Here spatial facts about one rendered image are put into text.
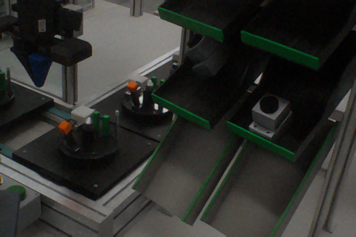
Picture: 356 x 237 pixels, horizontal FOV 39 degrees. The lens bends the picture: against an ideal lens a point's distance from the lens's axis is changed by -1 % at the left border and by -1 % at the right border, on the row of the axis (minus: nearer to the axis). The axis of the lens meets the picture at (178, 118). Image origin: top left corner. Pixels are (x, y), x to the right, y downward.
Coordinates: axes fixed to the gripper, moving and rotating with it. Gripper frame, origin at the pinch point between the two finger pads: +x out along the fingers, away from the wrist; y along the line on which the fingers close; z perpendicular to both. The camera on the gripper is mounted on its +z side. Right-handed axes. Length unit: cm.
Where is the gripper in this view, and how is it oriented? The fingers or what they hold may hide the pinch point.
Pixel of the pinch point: (38, 68)
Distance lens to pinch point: 88.5
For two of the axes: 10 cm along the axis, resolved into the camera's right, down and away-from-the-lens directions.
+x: -0.9, 8.6, 5.0
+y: -8.6, -3.3, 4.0
